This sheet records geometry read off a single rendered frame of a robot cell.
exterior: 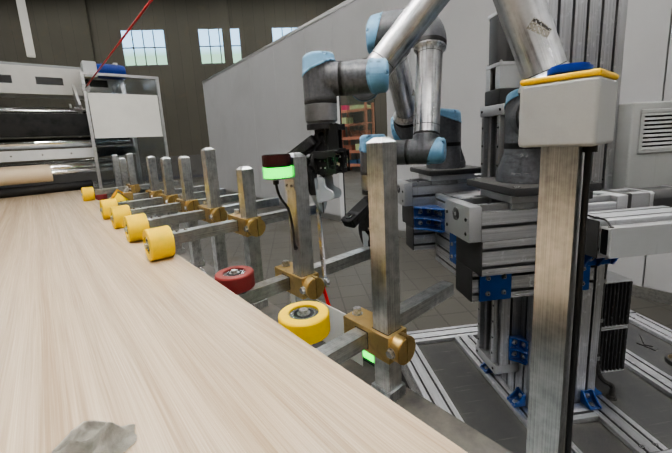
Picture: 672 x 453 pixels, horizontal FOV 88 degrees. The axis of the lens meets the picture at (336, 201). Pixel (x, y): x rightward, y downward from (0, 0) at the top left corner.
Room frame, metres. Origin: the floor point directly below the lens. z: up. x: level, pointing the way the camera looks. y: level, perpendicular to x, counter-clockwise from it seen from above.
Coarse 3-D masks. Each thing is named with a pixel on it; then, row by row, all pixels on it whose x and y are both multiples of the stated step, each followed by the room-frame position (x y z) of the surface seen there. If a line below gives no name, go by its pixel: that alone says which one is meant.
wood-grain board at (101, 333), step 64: (0, 256) 0.93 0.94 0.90; (64, 256) 0.89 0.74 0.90; (128, 256) 0.86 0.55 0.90; (0, 320) 0.54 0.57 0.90; (64, 320) 0.53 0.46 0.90; (128, 320) 0.52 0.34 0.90; (192, 320) 0.51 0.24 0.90; (256, 320) 0.50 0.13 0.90; (0, 384) 0.38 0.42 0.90; (64, 384) 0.37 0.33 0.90; (128, 384) 0.36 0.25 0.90; (192, 384) 0.36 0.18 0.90; (256, 384) 0.35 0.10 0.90; (320, 384) 0.35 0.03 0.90; (0, 448) 0.28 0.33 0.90; (128, 448) 0.27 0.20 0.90; (192, 448) 0.27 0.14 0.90; (256, 448) 0.27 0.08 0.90; (320, 448) 0.26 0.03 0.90; (384, 448) 0.26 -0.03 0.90; (448, 448) 0.26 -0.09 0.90
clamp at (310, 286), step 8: (280, 272) 0.79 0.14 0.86; (288, 272) 0.77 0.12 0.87; (296, 280) 0.74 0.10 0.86; (304, 280) 0.73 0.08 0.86; (312, 280) 0.72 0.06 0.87; (320, 280) 0.73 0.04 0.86; (296, 288) 0.74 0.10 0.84; (304, 288) 0.72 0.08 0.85; (312, 288) 0.72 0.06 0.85; (320, 288) 0.73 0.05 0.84; (304, 296) 0.73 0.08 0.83; (312, 296) 0.72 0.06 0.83
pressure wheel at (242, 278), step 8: (224, 272) 0.70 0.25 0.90; (232, 272) 0.69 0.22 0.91; (240, 272) 0.70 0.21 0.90; (248, 272) 0.69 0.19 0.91; (216, 280) 0.67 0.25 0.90; (224, 280) 0.66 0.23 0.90; (232, 280) 0.65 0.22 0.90; (240, 280) 0.66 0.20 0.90; (248, 280) 0.67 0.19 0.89; (232, 288) 0.65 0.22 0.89; (240, 288) 0.66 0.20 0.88; (248, 288) 0.67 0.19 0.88
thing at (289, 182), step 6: (276, 180) 0.72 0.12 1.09; (288, 180) 0.75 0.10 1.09; (294, 180) 0.74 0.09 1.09; (276, 186) 0.72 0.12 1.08; (288, 186) 0.75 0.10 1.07; (294, 186) 0.73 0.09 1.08; (288, 210) 0.74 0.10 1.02; (294, 234) 0.74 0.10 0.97; (294, 240) 0.74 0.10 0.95; (294, 246) 0.74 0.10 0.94
